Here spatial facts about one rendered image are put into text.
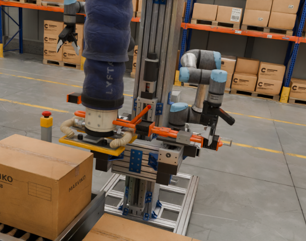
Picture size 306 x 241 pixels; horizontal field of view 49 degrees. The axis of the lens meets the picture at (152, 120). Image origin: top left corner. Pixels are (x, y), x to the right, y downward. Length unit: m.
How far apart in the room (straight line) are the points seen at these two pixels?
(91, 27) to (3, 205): 1.17
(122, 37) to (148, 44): 0.77
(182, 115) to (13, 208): 1.19
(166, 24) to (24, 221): 1.54
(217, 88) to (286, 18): 7.32
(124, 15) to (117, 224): 1.28
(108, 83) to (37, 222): 0.92
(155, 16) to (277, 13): 6.61
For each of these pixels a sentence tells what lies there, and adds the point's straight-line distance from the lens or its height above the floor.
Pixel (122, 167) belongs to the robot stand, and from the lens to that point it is 2.49.
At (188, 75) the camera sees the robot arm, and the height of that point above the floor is 1.57.
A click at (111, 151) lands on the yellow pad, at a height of 1.16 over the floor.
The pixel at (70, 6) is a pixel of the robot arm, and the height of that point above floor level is 1.82.
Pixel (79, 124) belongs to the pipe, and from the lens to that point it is 1.89.
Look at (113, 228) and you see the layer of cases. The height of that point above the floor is 0.54.
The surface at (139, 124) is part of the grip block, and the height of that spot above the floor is 1.29.
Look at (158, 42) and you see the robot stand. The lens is 2.40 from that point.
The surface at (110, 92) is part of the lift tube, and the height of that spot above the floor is 1.45.
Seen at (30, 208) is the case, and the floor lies 0.72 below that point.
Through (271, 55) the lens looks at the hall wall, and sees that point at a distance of 10.18.
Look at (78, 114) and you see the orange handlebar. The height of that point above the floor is 1.28.
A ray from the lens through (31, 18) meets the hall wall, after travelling 12.06.
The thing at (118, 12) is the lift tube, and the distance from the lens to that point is 1.64.
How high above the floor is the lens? 1.86
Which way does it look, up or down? 18 degrees down
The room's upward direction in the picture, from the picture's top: 7 degrees clockwise
